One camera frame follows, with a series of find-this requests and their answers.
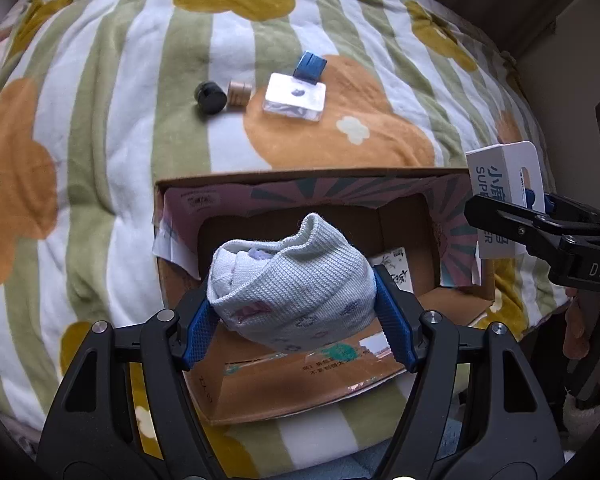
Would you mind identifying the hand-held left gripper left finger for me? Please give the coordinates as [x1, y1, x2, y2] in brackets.
[39, 286, 231, 480]

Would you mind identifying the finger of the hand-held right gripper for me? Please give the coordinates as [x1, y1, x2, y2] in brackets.
[463, 194, 600, 257]
[524, 189, 600, 226]

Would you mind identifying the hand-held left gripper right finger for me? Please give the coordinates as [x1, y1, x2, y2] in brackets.
[372, 263, 567, 480]

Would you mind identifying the white card packet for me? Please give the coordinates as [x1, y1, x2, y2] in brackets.
[465, 141, 547, 260]

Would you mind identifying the cardboard box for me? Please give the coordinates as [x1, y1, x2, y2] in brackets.
[151, 168, 497, 427]

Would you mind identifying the light blue sock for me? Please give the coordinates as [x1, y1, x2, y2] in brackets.
[206, 212, 377, 354]

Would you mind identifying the person's right hand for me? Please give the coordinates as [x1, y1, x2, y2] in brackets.
[562, 286, 600, 403]

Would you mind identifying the white printed card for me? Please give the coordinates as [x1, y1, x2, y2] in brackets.
[370, 247, 414, 292]

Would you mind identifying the floral striped blanket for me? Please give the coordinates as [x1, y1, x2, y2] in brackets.
[0, 0, 571, 480]

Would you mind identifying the black round cap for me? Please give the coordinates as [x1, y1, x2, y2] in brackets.
[194, 80, 226, 117]

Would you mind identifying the copper ribbed cylinder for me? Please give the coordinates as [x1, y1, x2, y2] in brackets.
[227, 79, 253, 110]

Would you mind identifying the clear plastic box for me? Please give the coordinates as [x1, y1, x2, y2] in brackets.
[262, 73, 327, 124]

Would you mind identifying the small blue box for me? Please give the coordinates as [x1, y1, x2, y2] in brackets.
[293, 50, 327, 84]

